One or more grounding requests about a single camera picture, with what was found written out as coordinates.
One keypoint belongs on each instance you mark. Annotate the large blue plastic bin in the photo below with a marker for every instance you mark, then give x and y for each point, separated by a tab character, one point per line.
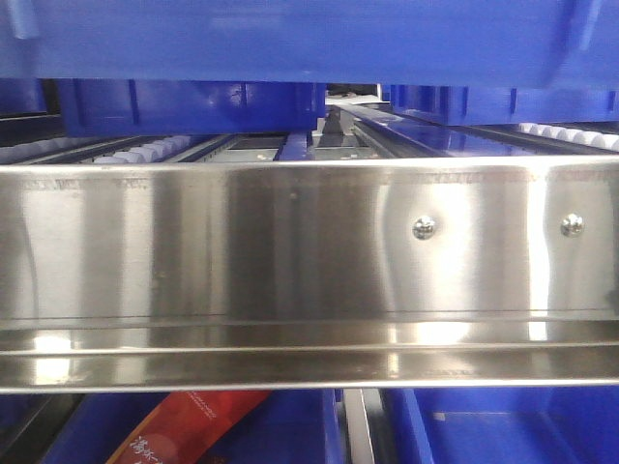
564	44

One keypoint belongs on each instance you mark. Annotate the blue bin lower left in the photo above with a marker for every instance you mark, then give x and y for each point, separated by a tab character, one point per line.
292	426

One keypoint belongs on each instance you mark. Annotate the blue bin rear right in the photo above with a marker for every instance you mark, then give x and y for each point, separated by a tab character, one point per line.
475	106

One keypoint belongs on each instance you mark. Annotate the blue bin lower right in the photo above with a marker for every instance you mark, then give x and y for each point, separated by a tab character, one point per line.
504	425

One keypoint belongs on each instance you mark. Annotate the blue bin behind on shelf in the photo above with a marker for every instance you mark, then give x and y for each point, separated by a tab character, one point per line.
122	107

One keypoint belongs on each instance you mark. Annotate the red printed package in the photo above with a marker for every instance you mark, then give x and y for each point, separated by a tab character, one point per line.
184	425

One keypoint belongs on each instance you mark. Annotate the white roller track strip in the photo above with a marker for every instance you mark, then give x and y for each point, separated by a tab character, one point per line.
589	138

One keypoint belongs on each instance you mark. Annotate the rail screw left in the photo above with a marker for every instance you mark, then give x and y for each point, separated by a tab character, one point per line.
424	228

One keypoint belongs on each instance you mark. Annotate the rail screw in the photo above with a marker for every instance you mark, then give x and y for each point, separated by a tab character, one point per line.
572	225
424	228

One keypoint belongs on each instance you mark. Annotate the stainless steel shelf rail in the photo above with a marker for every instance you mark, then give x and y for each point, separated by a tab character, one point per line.
305	274

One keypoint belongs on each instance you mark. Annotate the rail screw right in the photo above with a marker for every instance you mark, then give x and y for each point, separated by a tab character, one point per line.
572	225

